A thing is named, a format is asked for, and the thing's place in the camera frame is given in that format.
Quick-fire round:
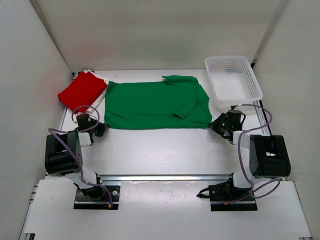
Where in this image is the white t shirt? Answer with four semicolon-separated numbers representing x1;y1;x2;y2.
71;69;110;113

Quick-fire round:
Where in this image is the red t shirt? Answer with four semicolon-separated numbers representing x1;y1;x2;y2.
58;70;108;114

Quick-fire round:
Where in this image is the green t shirt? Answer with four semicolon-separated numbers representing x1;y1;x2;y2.
104;75;212;130

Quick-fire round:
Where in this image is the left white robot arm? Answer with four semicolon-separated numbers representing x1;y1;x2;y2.
44;113;110;200

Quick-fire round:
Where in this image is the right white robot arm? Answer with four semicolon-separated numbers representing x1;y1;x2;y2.
208;109;291;200

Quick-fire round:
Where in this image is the white plastic basket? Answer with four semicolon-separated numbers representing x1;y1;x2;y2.
204;55;263;108

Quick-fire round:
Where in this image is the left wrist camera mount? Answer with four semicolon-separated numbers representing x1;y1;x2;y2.
71;115;77;124

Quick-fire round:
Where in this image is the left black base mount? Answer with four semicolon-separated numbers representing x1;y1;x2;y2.
73;182;121;210

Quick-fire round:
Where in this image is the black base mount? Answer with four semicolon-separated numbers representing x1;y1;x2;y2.
196;179;258;212
73;182;121;210

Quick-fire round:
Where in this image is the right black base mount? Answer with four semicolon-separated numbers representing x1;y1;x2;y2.
196;179;258;212

